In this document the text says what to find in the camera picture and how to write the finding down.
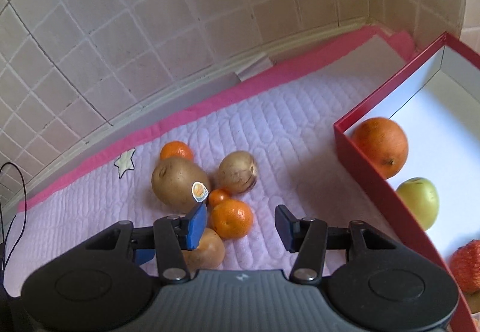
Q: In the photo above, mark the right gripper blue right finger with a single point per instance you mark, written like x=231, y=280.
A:
x=310, y=238

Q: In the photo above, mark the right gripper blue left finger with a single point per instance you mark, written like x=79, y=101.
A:
x=167, y=239

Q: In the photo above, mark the brown pear with stem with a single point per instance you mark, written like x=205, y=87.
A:
x=208, y=255

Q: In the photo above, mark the mandarin orange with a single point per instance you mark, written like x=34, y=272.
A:
x=177, y=149
x=231, y=219

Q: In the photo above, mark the tiny orange kumquat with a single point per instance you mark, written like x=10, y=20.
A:
x=217, y=196

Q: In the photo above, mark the large brown kiwi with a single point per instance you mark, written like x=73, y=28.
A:
x=180, y=184

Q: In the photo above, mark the small brown round fruit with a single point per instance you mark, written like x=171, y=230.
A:
x=237, y=173

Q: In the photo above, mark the large orange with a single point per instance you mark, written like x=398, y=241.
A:
x=384, y=143

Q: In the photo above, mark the green apple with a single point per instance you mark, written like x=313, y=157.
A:
x=421, y=198

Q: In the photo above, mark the red strawberry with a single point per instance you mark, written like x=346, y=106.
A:
x=464, y=265

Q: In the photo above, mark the white quilted pink-edged mat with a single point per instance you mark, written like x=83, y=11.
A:
x=277, y=126

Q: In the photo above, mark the red cardboard box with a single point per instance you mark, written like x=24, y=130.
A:
x=435, y=100

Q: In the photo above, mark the white paper scrap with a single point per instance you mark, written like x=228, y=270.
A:
x=253, y=68

